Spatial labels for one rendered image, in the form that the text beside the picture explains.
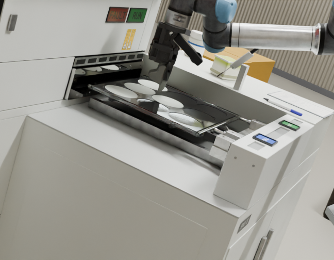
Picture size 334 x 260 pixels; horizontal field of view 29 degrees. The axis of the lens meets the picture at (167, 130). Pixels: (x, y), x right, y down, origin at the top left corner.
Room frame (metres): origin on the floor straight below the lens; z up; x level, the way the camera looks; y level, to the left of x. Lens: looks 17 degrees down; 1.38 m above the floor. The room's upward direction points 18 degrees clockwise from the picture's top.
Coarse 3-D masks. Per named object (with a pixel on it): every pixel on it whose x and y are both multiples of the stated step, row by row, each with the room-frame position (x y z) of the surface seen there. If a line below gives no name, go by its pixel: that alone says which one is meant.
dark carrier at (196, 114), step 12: (108, 84) 1.88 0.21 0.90; (120, 84) 1.93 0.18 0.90; (120, 96) 1.79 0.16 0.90; (144, 96) 1.88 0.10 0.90; (168, 96) 1.97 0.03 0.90; (180, 96) 2.03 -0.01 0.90; (156, 108) 1.79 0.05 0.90; (168, 108) 1.84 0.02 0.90; (180, 108) 1.88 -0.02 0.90; (192, 108) 1.92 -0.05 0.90; (204, 108) 1.98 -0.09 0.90; (216, 108) 2.03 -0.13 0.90; (180, 120) 1.76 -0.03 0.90; (192, 120) 1.80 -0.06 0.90; (204, 120) 1.84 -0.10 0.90; (216, 120) 1.88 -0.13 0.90
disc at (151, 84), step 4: (140, 80) 2.06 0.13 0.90; (144, 80) 2.08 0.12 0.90; (148, 80) 2.10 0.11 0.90; (144, 84) 2.03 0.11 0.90; (148, 84) 2.05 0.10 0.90; (152, 84) 2.06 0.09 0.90; (156, 84) 2.08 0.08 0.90; (152, 88) 2.01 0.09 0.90; (156, 88) 2.03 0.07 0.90; (164, 88) 2.06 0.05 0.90
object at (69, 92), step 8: (96, 64) 1.90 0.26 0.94; (104, 64) 1.93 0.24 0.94; (112, 64) 1.97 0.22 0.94; (120, 64) 2.01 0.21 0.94; (128, 64) 2.07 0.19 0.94; (136, 64) 2.12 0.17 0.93; (72, 72) 1.77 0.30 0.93; (80, 72) 1.79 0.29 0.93; (88, 72) 1.83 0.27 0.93; (96, 72) 1.88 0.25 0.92; (104, 72) 1.93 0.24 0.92; (72, 80) 1.76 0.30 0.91; (72, 88) 1.77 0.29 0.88; (80, 88) 1.84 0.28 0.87; (64, 96) 1.77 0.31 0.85; (72, 96) 1.79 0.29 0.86; (80, 96) 1.83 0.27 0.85
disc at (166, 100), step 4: (152, 96) 1.91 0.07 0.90; (156, 96) 1.92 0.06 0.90; (160, 96) 1.94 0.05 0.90; (164, 96) 1.96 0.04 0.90; (156, 100) 1.88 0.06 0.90; (160, 100) 1.90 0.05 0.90; (164, 100) 1.91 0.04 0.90; (168, 100) 1.93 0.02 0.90; (172, 100) 1.94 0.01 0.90; (164, 104) 1.87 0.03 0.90; (168, 104) 1.88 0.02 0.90; (172, 104) 1.90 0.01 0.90; (176, 104) 1.91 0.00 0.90; (180, 104) 1.93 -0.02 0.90
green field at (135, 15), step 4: (132, 12) 2.01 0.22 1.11; (136, 12) 2.04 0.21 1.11; (140, 12) 2.06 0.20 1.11; (144, 12) 2.09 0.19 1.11; (132, 16) 2.02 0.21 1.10; (136, 16) 2.04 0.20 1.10; (140, 16) 2.07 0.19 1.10; (144, 16) 2.10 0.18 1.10; (128, 20) 2.00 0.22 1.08; (132, 20) 2.03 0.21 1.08; (136, 20) 2.05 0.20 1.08; (140, 20) 2.08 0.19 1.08
